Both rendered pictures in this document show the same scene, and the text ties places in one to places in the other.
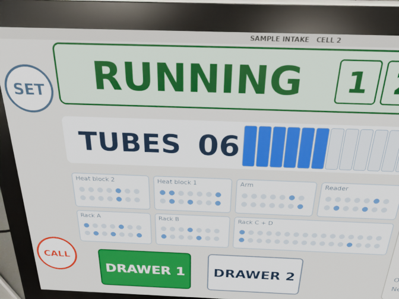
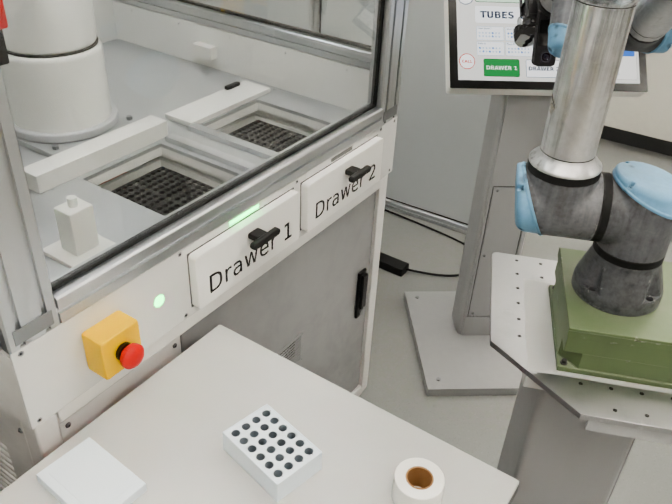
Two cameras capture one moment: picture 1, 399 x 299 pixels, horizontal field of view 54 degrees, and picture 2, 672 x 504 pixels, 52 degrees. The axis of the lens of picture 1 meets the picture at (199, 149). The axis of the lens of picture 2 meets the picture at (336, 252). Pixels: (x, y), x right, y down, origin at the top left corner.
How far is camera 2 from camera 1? 175 cm
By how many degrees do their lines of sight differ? 31
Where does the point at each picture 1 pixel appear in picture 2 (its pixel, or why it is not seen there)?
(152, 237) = (504, 52)
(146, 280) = (502, 73)
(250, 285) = (543, 73)
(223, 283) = (532, 73)
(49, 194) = (467, 35)
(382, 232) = not seen: hidden behind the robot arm
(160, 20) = not seen: outside the picture
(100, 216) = (485, 44)
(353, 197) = not seen: hidden behind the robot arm
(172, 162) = (511, 22)
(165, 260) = (509, 63)
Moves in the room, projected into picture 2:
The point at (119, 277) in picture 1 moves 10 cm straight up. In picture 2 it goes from (491, 72) to (498, 32)
